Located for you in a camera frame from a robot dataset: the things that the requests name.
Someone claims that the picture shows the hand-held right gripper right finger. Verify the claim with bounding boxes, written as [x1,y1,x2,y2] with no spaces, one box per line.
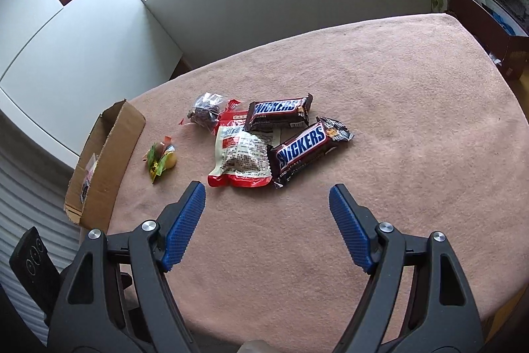
[328,183,484,353]

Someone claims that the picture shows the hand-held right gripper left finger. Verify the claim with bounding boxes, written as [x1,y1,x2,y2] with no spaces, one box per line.
[47,181,206,353]

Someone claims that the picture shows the yellow green candy packet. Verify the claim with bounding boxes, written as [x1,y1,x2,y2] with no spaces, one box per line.
[142,136,179,185]

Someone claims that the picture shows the white and red snack pouch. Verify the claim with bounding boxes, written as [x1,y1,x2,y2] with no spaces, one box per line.
[207,111,282,188]

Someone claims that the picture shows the brown cardboard box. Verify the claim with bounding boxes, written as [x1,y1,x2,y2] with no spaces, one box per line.
[63,99,146,230]

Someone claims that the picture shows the brown chocolate bar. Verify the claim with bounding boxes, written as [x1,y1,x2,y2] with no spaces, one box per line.
[266,116,355,189]
[244,93,313,132]

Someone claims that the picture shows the clear packet of dark snack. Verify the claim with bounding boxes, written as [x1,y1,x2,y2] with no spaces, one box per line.
[180,92,241,132]

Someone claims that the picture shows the pink and black snack packet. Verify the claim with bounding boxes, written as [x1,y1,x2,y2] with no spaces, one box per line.
[80,154,100,202]

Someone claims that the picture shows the black panel with round buttons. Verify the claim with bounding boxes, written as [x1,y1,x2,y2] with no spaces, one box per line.
[9,227,62,321]

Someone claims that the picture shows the white ribbed panel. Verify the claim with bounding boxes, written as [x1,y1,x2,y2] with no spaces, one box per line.
[0,150,79,337]

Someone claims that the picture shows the white cabinet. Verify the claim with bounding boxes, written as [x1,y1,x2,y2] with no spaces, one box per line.
[0,0,184,167]

